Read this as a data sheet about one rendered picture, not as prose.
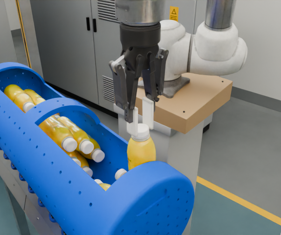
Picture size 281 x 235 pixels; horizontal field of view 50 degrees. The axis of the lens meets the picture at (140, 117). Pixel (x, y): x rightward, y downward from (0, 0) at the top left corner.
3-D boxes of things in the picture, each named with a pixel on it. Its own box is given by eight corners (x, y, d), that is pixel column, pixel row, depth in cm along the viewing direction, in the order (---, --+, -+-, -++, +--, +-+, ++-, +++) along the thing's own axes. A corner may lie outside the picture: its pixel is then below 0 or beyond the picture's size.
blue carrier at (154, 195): (48, 112, 139) (33, 52, 123) (193, 234, 82) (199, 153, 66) (-16, 138, 124) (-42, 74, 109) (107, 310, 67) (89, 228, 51)
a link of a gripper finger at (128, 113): (133, 100, 60) (121, 104, 59) (133, 121, 63) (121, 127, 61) (128, 97, 61) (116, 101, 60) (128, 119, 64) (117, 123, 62)
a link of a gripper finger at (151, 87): (134, 50, 59) (140, 46, 60) (143, 96, 66) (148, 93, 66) (148, 55, 56) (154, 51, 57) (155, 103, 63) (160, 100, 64)
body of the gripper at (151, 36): (144, 13, 59) (143, 58, 64) (108, 20, 54) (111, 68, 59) (171, 20, 54) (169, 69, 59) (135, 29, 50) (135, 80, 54)
